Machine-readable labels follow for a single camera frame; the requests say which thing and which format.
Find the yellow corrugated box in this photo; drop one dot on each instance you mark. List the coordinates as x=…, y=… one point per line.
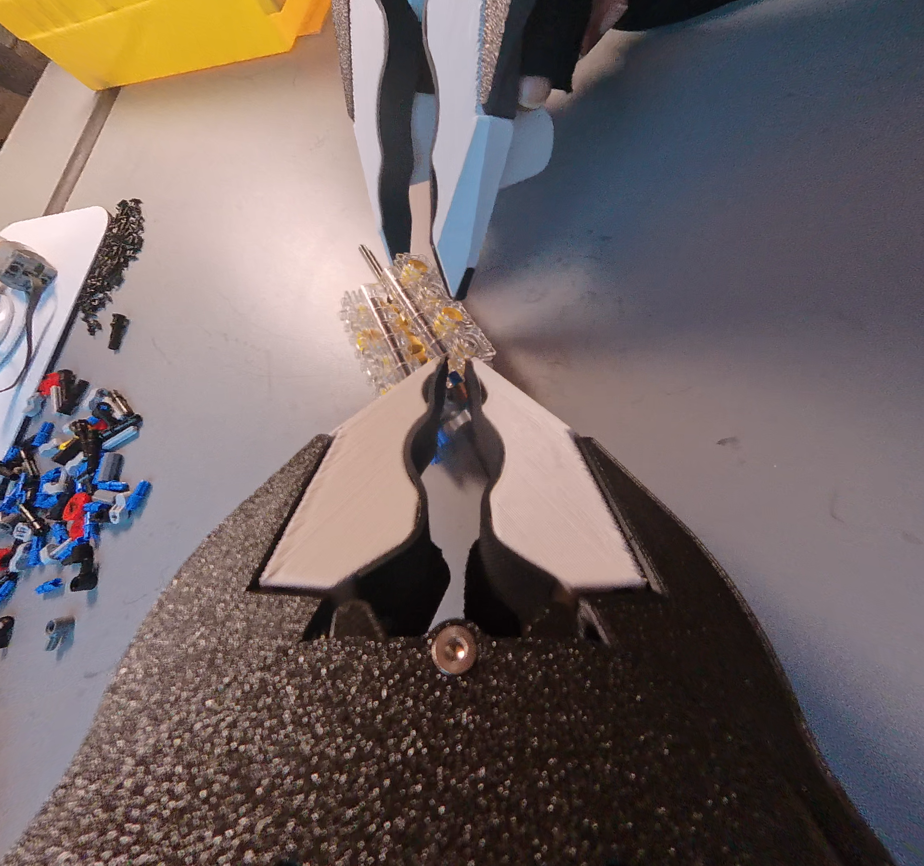
x=144, y=7

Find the small black toy connector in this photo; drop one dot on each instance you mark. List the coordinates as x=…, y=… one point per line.
x=6, y=631

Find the grey toy motor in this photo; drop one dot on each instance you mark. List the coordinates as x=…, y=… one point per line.
x=25, y=267

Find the small grey toy connector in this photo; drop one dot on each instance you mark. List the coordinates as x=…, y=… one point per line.
x=61, y=631

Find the pile of small black pins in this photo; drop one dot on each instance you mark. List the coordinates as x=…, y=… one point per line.
x=119, y=245

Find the white tray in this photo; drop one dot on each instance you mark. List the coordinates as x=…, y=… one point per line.
x=65, y=252

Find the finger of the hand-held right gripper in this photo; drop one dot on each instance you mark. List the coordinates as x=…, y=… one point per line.
x=364, y=86
x=455, y=158

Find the grey desk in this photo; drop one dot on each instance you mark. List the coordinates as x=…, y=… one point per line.
x=686, y=303

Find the pile of mixed toy parts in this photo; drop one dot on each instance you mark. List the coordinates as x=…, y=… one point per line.
x=72, y=483

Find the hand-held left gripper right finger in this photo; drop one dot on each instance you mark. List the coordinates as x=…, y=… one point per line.
x=563, y=512

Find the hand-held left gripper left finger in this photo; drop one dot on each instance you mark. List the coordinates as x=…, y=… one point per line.
x=346, y=505

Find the clear toy brick engine model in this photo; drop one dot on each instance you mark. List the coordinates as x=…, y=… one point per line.
x=404, y=324

